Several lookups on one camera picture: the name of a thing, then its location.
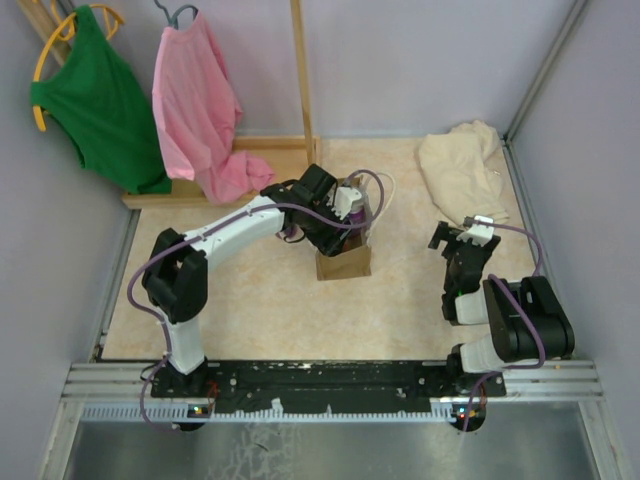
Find pink shirt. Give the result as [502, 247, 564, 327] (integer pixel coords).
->
[152, 13, 275, 204]

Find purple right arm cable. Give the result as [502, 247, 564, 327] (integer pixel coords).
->
[459, 222, 547, 434]

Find wooden clothes rack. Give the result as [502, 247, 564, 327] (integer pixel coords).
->
[1, 1, 321, 210]

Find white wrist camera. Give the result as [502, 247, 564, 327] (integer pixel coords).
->
[457, 215, 495, 247]
[328, 186, 364, 220]

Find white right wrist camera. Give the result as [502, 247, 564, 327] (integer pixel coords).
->
[457, 215, 495, 247]

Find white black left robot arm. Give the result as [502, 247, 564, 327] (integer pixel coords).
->
[141, 164, 369, 397]

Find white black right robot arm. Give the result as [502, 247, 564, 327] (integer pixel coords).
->
[428, 215, 575, 397]

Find grey clothes hanger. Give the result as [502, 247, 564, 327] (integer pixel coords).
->
[153, 0, 199, 30]

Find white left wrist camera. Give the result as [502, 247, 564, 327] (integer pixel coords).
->
[328, 186, 364, 220]

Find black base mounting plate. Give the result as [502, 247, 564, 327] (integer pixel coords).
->
[149, 357, 507, 415]

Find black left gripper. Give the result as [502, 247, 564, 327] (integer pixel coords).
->
[303, 198, 357, 260]

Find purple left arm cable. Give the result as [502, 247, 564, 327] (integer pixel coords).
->
[127, 169, 389, 434]

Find yellow clothes hanger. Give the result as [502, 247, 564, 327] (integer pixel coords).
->
[32, 3, 125, 132]

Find purple soda can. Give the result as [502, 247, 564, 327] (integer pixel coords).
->
[349, 203, 369, 236]

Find green tank top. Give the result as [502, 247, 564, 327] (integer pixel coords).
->
[30, 5, 171, 195]

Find brown canvas bag white handles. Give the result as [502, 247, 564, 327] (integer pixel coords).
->
[315, 169, 396, 281]

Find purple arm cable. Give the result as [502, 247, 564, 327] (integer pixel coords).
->
[127, 169, 389, 434]
[459, 222, 547, 434]

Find white cable duct strip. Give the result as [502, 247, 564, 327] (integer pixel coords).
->
[79, 399, 468, 426]

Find cream folded cloth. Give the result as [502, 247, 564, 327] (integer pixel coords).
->
[417, 120, 509, 225]

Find aluminium frame rail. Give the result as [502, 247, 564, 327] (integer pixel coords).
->
[62, 360, 603, 402]

